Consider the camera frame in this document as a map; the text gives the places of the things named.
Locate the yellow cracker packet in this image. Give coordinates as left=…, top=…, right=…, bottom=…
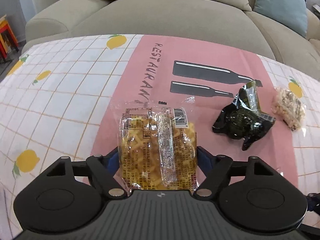
left=112, top=96, right=198, bottom=192

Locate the beige fabric sofa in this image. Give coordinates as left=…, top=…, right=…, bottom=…
left=25, top=0, right=319, bottom=79

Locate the clear nut bar packet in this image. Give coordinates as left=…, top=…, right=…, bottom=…
left=272, top=87, right=306, bottom=131

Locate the teal cushion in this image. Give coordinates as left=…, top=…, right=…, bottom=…
left=254, top=0, right=308, bottom=37

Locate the dark green snack packet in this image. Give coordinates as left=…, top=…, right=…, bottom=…
left=212, top=81, right=276, bottom=151

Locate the red stool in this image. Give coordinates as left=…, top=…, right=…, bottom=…
left=0, top=15, right=19, bottom=62

